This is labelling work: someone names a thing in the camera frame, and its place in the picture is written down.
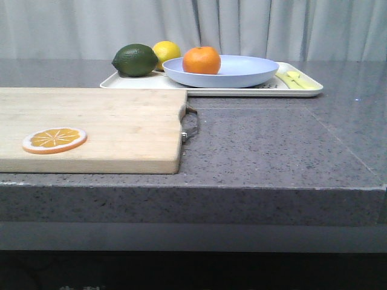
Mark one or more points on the orange fruit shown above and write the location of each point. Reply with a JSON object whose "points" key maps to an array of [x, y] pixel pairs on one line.
{"points": [[202, 60]]}

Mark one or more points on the dark green lime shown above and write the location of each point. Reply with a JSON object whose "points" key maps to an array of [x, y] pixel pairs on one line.
{"points": [[135, 60]]}

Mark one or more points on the yellow lemon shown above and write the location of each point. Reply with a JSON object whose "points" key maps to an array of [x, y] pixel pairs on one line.
{"points": [[166, 50]]}

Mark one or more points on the yellow plastic spoon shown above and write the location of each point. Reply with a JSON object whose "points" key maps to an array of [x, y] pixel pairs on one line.
{"points": [[295, 76]]}

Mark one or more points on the light blue plate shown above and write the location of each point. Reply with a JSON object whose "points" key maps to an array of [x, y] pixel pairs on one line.
{"points": [[235, 72]]}

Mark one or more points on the wooden cutting board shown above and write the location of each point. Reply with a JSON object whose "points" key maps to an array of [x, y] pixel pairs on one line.
{"points": [[128, 130]]}

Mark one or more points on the orange slice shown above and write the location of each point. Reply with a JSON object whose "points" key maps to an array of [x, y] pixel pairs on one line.
{"points": [[54, 140]]}

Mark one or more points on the grey curtain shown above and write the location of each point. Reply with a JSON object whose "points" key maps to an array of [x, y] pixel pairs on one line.
{"points": [[278, 30]]}

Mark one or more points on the metal cutting board handle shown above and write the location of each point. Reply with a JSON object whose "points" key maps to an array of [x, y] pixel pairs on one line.
{"points": [[190, 123]]}

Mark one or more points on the yellow plastic fork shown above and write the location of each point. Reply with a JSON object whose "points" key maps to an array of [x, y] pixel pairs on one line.
{"points": [[291, 84]]}

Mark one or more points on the white rectangular tray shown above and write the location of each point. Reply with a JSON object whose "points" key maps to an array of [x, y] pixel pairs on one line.
{"points": [[275, 87]]}

